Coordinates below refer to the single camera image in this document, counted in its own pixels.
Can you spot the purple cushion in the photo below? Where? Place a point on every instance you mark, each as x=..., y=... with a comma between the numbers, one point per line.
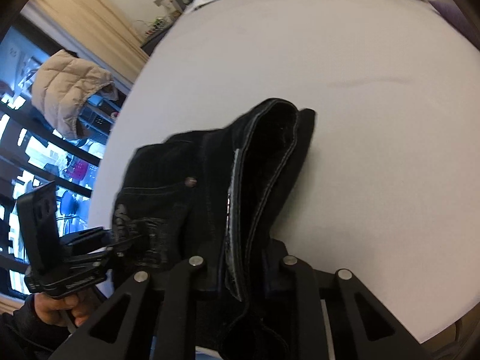
x=453, y=15

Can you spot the left hand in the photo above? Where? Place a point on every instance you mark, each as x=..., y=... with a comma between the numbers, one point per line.
x=49, y=310

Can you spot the dark grey nightstand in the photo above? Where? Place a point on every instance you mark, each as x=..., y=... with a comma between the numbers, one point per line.
x=154, y=39

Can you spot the beige puffer jacket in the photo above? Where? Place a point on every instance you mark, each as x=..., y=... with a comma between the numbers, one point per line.
x=62, y=87

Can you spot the white bed mattress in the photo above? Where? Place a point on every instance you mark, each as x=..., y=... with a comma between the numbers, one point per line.
x=390, y=187

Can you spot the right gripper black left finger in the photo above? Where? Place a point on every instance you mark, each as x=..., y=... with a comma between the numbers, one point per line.
x=146, y=318

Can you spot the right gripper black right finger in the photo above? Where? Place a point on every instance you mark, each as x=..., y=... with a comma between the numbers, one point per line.
x=335, y=316

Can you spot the black denim pants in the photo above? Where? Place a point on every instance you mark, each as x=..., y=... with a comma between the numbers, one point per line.
x=216, y=194

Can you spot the cream curtain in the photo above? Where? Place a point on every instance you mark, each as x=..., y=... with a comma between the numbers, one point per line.
x=96, y=29

